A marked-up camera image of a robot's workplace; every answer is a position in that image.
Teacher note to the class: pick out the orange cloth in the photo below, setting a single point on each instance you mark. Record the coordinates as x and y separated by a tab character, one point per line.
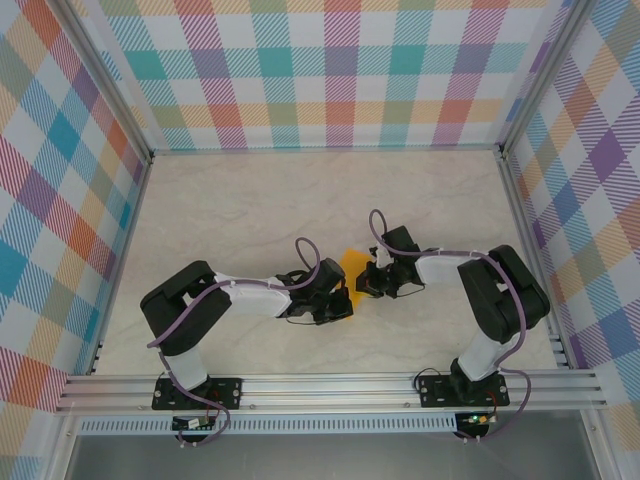
355	262

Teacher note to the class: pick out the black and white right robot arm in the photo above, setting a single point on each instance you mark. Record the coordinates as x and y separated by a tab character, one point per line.
505	300

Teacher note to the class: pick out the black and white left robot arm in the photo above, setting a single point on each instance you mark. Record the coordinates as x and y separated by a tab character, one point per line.
170	310

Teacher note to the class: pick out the circuit board with green light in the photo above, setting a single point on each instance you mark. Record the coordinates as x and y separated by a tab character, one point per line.
477	419

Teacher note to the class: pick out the black circuit board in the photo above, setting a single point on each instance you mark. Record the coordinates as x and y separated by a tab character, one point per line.
185	424

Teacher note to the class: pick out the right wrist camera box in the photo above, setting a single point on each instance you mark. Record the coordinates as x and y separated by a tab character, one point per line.
382	256

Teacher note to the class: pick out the wide aluminium mounting rail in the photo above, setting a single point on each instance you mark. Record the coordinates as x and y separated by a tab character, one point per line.
325	392

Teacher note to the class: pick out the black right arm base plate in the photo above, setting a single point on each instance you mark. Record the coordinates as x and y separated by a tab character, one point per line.
435	392

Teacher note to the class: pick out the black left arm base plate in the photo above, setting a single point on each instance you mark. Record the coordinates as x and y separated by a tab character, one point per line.
227	392

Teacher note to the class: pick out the aluminium frame rail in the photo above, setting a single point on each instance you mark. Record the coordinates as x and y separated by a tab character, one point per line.
325	150
532	250
122	260

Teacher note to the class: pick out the aluminium frame post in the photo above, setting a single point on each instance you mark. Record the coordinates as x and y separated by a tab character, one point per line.
538	75
112	85

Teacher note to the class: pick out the aluminium frame bar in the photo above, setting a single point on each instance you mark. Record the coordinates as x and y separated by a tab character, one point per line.
595	445
62	450

